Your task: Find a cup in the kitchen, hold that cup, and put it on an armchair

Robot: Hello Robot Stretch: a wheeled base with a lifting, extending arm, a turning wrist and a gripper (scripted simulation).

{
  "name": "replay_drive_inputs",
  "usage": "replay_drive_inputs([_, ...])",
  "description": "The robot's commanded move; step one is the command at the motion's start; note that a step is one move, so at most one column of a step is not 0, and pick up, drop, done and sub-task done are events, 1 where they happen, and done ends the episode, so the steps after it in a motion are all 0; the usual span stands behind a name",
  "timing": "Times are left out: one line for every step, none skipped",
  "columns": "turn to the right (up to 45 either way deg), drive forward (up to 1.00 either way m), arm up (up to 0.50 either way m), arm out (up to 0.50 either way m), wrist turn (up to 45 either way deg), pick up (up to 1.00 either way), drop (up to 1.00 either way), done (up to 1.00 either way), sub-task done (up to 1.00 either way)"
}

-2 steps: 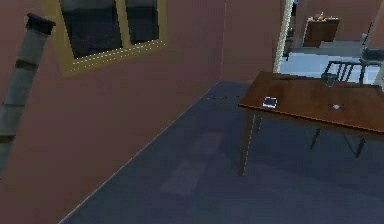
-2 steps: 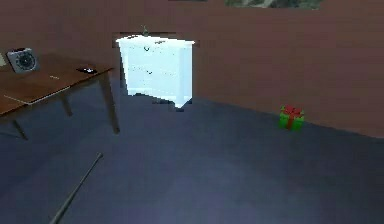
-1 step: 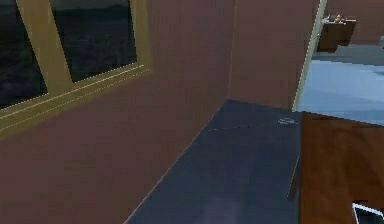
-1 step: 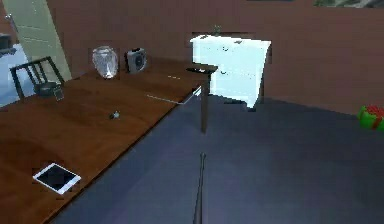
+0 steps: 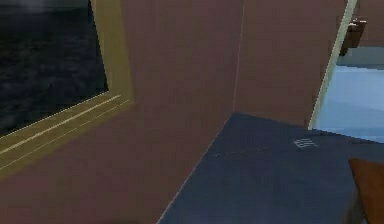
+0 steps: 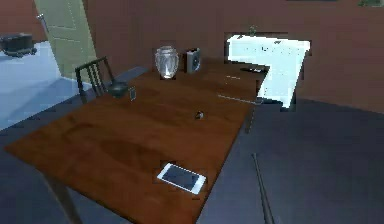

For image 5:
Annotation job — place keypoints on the brown wooden furniture corner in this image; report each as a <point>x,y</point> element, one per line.
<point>370,190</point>

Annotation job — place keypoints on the dark window with tan frame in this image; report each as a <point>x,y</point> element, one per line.
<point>50,66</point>

